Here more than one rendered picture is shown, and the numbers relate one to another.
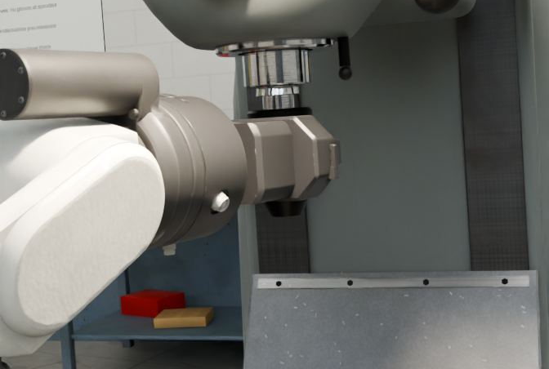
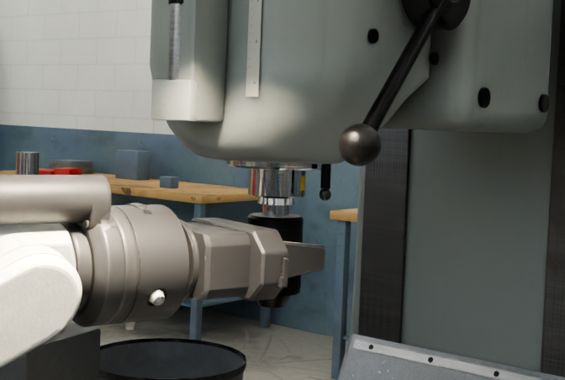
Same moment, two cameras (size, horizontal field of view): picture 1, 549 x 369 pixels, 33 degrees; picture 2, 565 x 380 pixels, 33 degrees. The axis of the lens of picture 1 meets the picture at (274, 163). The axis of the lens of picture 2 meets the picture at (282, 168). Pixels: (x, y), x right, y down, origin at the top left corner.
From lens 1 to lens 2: 31 cm
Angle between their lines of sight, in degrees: 20
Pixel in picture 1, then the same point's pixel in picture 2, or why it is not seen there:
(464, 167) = (546, 271)
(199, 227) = (140, 314)
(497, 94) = not seen: outside the picture
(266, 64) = (259, 179)
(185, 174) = (116, 275)
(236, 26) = (214, 152)
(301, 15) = (261, 150)
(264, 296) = (356, 356)
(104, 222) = (13, 310)
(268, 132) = (220, 243)
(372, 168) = (463, 256)
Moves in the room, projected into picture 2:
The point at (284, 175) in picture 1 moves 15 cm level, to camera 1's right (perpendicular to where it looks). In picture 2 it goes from (235, 278) to (430, 299)
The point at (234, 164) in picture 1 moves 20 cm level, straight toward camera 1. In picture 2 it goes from (174, 269) to (16, 322)
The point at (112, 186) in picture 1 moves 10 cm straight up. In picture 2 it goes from (22, 286) to (26, 129)
